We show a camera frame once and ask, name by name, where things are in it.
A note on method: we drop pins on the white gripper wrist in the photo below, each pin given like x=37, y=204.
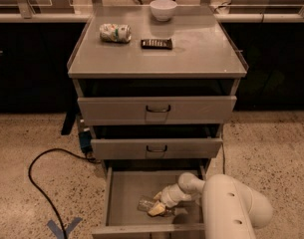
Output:
x=166, y=197

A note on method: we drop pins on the clear plastic water bottle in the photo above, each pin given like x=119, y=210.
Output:
x=146, y=203

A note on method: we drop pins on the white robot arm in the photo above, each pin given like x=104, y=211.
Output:
x=230, y=209

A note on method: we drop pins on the bottom grey open drawer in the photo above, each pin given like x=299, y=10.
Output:
x=123, y=220

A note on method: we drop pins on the middle grey drawer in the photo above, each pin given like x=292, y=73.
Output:
x=156, y=148

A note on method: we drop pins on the top grey drawer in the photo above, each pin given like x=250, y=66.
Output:
x=156, y=110

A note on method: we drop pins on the grey metal drawer cabinet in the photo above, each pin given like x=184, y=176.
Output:
x=201, y=63

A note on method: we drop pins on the blue power adapter box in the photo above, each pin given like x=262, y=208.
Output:
x=85, y=141

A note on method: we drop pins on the blue tape floor mark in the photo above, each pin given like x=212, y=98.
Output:
x=63, y=232

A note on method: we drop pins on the crushed green white can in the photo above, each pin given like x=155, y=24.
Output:
x=115, y=33

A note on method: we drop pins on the white ceramic bowl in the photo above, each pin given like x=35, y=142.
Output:
x=163, y=10

